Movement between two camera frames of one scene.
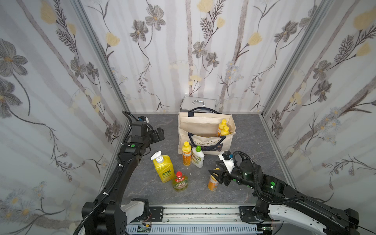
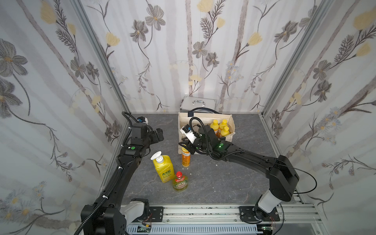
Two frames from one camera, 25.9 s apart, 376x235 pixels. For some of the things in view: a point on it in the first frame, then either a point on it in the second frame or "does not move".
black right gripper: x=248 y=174 -> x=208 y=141
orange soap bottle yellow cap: x=213 y=183 -> x=215 y=126
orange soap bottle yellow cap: x=225 y=131 does not move
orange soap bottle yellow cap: x=186 y=152 does not move
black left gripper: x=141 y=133 does not move
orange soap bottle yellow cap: x=221 y=127 does not move
